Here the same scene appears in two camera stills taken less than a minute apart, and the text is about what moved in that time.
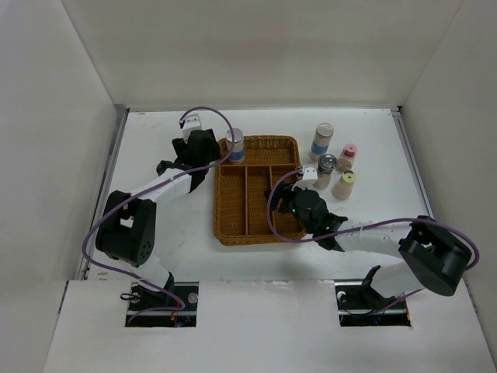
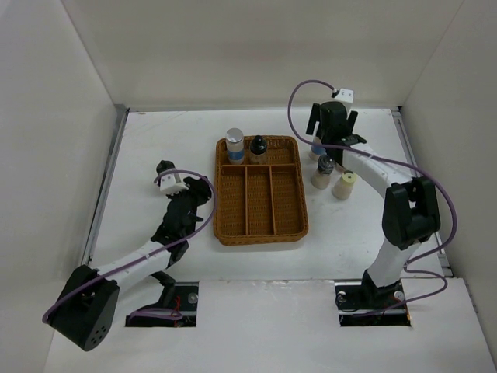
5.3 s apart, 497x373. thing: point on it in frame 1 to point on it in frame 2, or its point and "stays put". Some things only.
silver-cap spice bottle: x=326 y=164 stays put
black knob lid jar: x=163 y=165 stays put
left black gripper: x=182 y=147 to x=198 y=189
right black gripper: x=283 y=190 to x=316 y=116
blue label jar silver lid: x=237 y=155 stays put
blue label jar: x=323 y=134 stays put
